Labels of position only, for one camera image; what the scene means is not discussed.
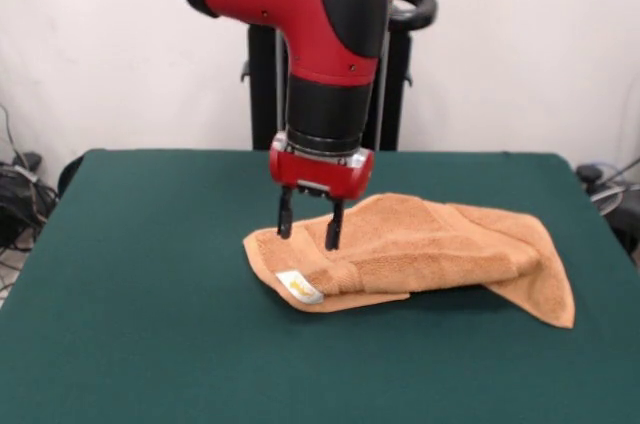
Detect dark green table cloth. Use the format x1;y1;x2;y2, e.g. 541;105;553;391
0;147;640;424

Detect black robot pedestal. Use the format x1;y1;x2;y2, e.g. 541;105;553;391
238;0;439;152

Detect small black device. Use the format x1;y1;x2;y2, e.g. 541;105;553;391
574;164;605;184
12;150;44;171

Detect grey and blue cables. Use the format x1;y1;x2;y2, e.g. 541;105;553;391
584;156;640;186

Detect grey round base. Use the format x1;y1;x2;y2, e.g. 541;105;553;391
589;182;626;216

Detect orange terry towel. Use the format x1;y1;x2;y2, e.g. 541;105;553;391
242;192;576;330

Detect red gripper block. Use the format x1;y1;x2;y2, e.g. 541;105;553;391
268;132;376;251

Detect black cable tangle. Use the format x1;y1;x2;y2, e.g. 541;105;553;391
0;103;60;295

